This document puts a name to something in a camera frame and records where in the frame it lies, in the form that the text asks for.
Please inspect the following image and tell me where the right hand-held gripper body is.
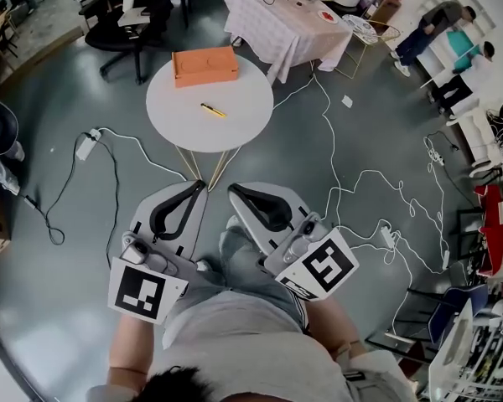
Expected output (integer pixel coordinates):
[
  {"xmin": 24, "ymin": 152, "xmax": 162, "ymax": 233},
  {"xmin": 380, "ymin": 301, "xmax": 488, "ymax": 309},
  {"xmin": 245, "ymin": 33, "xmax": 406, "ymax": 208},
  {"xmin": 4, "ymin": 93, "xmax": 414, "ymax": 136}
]
[{"xmin": 257, "ymin": 212, "xmax": 360, "ymax": 303}]

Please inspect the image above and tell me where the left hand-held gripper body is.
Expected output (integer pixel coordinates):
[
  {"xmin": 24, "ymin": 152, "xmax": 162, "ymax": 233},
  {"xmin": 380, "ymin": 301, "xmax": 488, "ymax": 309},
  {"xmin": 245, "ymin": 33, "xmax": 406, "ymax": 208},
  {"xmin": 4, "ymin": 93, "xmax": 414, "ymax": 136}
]
[{"xmin": 107, "ymin": 224, "xmax": 194, "ymax": 325}]

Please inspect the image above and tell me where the yellow utility knife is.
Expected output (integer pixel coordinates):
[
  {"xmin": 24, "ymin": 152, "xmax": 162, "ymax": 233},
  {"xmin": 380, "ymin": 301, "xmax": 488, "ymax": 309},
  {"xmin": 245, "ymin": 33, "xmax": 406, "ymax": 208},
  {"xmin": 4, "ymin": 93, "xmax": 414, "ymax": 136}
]
[{"xmin": 200, "ymin": 102, "xmax": 228, "ymax": 120}]

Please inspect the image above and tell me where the person's right forearm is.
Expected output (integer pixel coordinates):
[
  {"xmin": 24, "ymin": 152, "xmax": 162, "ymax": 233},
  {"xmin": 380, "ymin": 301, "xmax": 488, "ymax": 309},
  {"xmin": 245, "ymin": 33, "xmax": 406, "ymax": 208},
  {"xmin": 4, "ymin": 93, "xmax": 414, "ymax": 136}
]
[{"xmin": 306, "ymin": 294, "xmax": 368, "ymax": 362}]

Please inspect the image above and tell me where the person's left forearm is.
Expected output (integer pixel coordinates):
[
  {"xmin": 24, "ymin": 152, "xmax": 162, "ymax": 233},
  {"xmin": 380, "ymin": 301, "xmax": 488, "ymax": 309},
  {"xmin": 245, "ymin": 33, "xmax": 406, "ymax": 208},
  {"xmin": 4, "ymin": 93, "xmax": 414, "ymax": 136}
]
[{"xmin": 107, "ymin": 314, "xmax": 163, "ymax": 383}]

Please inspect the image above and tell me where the person's jeans leg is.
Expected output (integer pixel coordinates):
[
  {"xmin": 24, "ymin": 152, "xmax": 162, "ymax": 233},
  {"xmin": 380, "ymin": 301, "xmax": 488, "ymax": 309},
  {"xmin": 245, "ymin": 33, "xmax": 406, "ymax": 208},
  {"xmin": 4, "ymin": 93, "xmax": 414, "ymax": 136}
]
[{"xmin": 219, "ymin": 215, "xmax": 308, "ymax": 332}]

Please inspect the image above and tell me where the white power strip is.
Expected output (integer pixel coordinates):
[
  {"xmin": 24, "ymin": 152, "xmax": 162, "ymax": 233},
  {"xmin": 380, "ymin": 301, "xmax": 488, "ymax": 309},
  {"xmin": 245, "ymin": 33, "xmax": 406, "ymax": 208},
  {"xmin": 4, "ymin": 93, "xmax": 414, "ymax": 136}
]
[
  {"xmin": 379, "ymin": 223, "xmax": 398, "ymax": 251},
  {"xmin": 75, "ymin": 127, "xmax": 102, "ymax": 162},
  {"xmin": 426, "ymin": 147, "xmax": 446, "ymax": 168}
]

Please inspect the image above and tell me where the round white table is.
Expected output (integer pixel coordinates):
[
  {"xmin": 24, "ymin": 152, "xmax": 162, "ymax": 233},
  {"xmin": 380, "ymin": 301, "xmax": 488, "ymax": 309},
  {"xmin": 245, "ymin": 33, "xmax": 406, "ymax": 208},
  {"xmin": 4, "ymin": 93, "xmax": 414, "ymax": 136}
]
[{"xmin": 145, "ymin": 51, "xmax": 275, "ymax": 194}]

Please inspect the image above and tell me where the person's grey shirt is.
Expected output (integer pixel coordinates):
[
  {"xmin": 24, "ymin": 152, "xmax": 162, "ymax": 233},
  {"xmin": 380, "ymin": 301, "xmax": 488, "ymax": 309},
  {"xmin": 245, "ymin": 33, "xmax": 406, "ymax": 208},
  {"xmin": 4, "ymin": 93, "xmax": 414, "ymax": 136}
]
[{"xmin": 86, "ymin": 289, "xmax": 417, "ymax": 402}]

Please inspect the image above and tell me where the blue chair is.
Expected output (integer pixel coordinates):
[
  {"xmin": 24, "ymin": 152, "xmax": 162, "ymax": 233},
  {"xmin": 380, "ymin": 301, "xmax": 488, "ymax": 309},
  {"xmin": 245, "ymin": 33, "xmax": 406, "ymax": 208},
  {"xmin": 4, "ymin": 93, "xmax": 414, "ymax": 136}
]
[{"xmin": 407, "ymin": 282, "xmax": 490, "ymax": 345}]

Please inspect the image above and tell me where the orange box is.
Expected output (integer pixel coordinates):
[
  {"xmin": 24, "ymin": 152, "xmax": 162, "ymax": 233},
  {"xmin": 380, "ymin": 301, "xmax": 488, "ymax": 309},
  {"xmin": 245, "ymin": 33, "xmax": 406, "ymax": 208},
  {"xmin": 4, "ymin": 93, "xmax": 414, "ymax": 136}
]
[{"xmin": 171, "ymin": 45, "xmax": 241, "ymax": 90}]

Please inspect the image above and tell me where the white machine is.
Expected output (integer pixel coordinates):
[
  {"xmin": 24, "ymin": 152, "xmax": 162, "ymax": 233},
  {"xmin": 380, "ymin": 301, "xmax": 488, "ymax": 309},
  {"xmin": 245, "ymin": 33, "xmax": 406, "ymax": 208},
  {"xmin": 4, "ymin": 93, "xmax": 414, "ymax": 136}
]
[{"xmin": 428, "ymin": 298, "xmax": 475, "ymax": 402}]

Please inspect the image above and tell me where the black office chair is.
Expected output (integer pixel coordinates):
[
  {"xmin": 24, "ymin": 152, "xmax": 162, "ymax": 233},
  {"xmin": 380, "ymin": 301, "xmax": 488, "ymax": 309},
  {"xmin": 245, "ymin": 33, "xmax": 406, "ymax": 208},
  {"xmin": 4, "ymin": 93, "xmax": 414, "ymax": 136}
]
[{"xmin": 85, "ymin": 0, "xmax": 174, "ymax": 85}]

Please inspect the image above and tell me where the table with pale checked cloth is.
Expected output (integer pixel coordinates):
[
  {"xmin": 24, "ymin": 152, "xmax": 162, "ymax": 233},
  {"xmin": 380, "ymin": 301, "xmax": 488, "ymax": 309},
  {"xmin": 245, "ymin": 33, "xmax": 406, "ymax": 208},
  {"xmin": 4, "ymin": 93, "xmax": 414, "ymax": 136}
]
[{"xmin": 222, "ymin": 0, "xmax": 354, "ymax": 85}]

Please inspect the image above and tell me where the white patterned cushion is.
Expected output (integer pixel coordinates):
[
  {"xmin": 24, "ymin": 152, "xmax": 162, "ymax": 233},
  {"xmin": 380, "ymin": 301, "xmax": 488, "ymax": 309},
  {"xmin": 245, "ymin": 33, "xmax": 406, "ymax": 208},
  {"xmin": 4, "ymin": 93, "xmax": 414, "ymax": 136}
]
[{"xmin": 341, "ymin": 13, "xmax": 381, "ymax": 45}]

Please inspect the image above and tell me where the white device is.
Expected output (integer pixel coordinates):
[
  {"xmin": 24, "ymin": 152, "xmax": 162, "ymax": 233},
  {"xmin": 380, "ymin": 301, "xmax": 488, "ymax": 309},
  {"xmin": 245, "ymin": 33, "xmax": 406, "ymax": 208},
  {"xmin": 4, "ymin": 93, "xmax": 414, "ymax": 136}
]
[{"xmin": 117, "ymin": 0, "xmax": 150, "ymax": 28}]

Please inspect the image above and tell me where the white bench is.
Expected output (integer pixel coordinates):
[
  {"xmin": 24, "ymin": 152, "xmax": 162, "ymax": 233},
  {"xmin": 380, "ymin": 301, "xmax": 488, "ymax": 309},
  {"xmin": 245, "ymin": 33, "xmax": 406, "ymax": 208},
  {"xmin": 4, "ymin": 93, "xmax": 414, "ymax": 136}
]
[{"xmin": 455, "ymin": 106, "xmax": 503, "ymax": 178}]

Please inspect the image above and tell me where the cardboard box with red lid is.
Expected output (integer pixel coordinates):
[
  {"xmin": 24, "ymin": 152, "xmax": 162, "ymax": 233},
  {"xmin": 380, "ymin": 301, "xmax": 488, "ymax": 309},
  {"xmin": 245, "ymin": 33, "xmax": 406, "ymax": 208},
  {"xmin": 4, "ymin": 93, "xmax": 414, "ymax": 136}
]
[{"xmin": 366, "ymin": 0, "xmax": 404, "ymax": 25}]

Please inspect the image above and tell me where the black cable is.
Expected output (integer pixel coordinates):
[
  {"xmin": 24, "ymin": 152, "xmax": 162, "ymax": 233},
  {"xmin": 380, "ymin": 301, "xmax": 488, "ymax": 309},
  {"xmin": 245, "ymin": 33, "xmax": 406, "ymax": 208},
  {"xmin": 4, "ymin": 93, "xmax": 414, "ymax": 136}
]
[{"xmin": 23, "ymin": 131, "xmax": 122, "ymax": 270}]

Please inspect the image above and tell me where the long white cable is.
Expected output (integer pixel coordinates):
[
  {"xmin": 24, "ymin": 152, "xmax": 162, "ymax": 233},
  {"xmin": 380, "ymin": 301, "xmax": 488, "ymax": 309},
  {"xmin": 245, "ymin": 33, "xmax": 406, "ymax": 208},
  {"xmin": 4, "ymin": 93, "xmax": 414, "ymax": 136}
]
[{"xmin": 271, "ymin": 72, "xmax": 452, "ymax": 338}]

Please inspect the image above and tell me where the yellow wire chair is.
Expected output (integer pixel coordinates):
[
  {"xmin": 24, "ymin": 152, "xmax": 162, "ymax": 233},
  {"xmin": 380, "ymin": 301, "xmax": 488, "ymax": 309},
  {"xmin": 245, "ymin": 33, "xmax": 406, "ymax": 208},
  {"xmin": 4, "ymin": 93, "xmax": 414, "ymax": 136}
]
[{"xmin": 334, "ymin": 18, "xmax": 402, "ymax": 80}]

